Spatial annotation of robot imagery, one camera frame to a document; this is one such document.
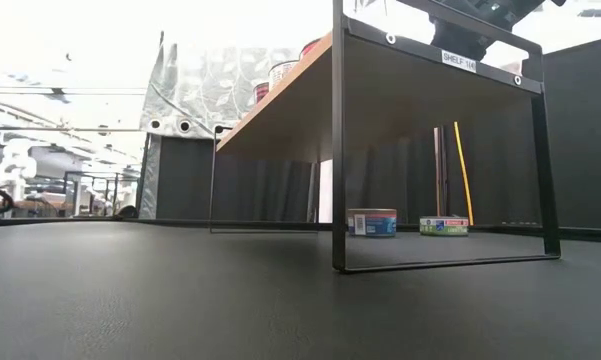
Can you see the blue pink label salmon can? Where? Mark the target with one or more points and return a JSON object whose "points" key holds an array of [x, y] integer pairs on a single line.
{"points": [[372, 222]]}

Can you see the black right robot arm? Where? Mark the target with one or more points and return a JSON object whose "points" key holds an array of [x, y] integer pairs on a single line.
{"points": [[475, 10]]}

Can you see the green label seafood can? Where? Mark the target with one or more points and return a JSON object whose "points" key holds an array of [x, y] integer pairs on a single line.
{"points": [[443, 226]]}

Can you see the tan vertical pole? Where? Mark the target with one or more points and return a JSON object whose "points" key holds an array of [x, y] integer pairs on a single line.
{"points": [[439, 170]]}

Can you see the black curtain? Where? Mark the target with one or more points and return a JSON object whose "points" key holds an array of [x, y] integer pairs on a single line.
{"points": [[185, 170], [585, 150]]}

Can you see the white pink fabric banner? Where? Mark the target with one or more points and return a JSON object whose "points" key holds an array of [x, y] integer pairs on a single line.
{"points": [[325, 190]]}

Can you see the grey leaf pattern curtain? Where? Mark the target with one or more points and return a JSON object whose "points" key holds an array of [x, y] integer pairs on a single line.
{"points": [[220, 85]]}

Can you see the white robot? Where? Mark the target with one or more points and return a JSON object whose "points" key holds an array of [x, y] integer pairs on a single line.
{"points": [[15, 165]]}

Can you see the wooden shelf black metal frame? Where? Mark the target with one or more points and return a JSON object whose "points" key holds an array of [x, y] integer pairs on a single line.
{"points": [[380, 90]]}

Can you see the black metal rack frame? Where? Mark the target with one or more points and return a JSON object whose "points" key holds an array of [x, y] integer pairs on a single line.
{"points": [[102, 175]]}

